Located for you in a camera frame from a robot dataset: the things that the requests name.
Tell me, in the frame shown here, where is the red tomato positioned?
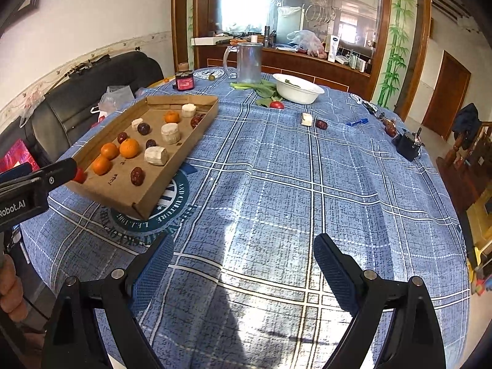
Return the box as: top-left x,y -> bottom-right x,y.
269,101 -> 284,109
73,168 -> 88,184

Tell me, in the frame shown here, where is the clear plastic pitcher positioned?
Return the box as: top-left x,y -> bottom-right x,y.
223,42 -> 263,84

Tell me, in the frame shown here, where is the white yam chunk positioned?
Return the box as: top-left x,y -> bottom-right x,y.
181,103 -> 197,118
144,146 -> 169,167
161,122 -> 181,145

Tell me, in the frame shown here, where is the white yam chunk back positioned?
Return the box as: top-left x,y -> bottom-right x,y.
181,103 -> 197,118

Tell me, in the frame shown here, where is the black leather sofa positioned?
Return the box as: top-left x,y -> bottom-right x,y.
1,51 -> 164,167

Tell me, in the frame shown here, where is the red tomato by greens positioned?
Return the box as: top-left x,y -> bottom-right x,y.
269,101 -> 284,109

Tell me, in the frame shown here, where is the white yam chunk front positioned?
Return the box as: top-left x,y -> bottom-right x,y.
144,146 -> 169,167

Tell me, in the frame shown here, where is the dark purple plum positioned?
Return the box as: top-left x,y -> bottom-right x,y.
137,122 -> 152,136

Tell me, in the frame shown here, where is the red jujube at table edge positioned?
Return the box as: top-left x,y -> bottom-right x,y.
384,123 -> 398,137

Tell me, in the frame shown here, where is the blue plaid tablecloth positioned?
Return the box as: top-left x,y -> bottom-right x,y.
22,78 -> 470,368

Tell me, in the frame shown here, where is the brown wooden door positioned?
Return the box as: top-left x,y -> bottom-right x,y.
422,51 -> 471,140

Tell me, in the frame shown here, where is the orange tangerine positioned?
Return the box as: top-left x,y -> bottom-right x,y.
100,142 -> 119,161
119,138 -> 141,159
164,111 -> 181,123
91,155 -> 112,176

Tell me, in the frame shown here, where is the wooden cabinet with mirror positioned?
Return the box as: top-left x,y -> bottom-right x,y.
171,0 -> 431,118

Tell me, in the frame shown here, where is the red jar with lid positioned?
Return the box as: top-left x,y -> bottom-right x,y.
175,62 -> 194,92

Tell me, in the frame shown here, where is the green leafy vegetable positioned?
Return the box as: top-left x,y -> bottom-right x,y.
230,80 -> 283,108

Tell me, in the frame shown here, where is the black small container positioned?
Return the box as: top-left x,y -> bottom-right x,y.
392,128 -> 424,162

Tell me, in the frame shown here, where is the white plastic bag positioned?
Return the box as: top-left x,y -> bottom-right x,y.
90,86 -> 134,117

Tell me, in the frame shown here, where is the person left hand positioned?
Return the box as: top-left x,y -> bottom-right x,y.
0,254 -> 27,322

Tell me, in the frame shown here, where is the large red jujube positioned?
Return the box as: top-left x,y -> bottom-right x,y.
130,167 -> 145,187

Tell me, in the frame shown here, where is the white bowl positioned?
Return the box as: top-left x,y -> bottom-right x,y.
272,73 -> 324,105

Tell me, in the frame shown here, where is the white yam piece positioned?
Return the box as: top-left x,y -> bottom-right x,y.
301,113 -> 314,127

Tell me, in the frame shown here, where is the cardboard box tray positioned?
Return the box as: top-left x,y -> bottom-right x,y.
68,94 -> 219,220

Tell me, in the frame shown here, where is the dark jacket on railing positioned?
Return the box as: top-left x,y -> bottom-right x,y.
452,103 -> 482,150

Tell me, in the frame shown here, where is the blue pen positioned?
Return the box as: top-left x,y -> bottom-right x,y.
346,117 -> 369,127

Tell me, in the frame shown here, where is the dark red jujube back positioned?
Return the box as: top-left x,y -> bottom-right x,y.
315,119 -> 328,130

